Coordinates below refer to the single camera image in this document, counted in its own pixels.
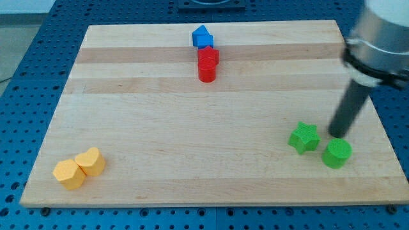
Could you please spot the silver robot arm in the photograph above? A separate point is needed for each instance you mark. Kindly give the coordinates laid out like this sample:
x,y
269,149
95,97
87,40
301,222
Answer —
x,y
376,51

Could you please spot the red cylinder block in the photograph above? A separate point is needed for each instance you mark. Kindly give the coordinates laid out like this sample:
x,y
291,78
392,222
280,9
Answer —
x,y
207,69

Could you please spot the wooden board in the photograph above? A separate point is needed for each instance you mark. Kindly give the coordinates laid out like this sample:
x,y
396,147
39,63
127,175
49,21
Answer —
x,y
169,139

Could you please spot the green cylinder block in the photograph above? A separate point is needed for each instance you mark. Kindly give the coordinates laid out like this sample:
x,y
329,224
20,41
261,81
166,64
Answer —
x,y
336,154

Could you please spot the blue triangle block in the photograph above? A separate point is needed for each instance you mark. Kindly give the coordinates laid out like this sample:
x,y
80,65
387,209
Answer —
x,y
200,31

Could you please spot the blue cube block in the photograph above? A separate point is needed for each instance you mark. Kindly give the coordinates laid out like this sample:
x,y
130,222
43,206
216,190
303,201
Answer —
x,y
203,41

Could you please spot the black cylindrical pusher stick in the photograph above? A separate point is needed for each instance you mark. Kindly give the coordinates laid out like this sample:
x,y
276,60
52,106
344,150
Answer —
x,y
349,107

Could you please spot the green star block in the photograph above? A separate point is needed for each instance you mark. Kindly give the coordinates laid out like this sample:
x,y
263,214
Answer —
x,y
304,138

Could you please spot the red star block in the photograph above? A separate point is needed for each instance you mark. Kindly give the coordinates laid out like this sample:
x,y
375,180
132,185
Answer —
x,y
209,52

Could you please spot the yellow heart block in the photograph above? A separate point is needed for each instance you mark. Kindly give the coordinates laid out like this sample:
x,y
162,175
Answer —
x,y
91,162

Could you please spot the yellow hexagon block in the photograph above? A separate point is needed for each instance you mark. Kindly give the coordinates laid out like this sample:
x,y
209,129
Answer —
x,y
69,174

